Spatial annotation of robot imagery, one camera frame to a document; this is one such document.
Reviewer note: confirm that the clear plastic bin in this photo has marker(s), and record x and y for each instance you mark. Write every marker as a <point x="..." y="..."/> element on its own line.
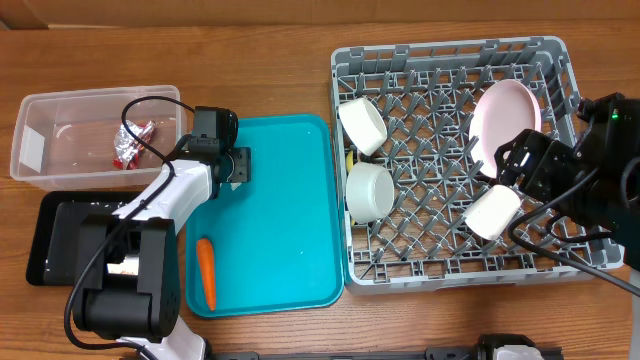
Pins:
<point x="65" y="140"/>

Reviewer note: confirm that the yellow plastic spoon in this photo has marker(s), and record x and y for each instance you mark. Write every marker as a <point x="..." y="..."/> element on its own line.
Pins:
<point x="350" y="161"/>

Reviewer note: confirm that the grey bowl with rice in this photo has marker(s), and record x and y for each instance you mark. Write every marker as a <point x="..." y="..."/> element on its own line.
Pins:
<point x="369" y="192"/>

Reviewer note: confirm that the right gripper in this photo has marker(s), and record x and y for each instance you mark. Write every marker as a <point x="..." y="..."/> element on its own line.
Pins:
<point x="547" y="153"/>

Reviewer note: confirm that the grey dishwasher rack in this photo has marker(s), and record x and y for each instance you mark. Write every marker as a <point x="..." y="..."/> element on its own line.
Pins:
<point x="426" y="94"/>

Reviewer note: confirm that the green bowl with nuts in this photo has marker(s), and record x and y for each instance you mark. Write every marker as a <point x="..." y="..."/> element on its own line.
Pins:
<point x="363" y="124"/>

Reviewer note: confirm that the white cup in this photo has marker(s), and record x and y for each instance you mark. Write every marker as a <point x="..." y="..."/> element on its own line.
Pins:
<point x="490" y="214"/>

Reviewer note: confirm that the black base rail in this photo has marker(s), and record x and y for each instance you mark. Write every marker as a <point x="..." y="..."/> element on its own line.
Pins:
<point x="488" y="347"/>

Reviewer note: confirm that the red snack wrapper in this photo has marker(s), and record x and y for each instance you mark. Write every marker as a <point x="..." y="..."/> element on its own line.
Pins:
<point x="127" y="150"/>

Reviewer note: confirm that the black plastic tray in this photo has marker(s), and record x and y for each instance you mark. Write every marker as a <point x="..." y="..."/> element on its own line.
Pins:
<point x="52" y="259"/>

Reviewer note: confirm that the teal plastic tray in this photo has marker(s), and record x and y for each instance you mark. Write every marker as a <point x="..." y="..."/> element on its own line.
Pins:
<point x="277" y="240"/>

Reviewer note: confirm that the orange carrot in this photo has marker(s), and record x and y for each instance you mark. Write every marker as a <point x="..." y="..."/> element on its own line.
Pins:
<point x="206" y="260"/>

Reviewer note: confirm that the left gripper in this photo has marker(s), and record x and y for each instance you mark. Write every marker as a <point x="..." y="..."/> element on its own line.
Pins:
<point x="243" y="163"/>

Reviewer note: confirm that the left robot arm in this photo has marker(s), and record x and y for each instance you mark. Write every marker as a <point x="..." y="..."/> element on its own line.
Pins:
<point x="127" y="284"/>

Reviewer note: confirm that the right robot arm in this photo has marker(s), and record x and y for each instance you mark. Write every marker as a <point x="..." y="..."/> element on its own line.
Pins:
<point x="594" y="183"/>

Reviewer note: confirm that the pink round plate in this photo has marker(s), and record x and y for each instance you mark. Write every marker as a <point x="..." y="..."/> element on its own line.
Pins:
<point x="506" y="108"/>

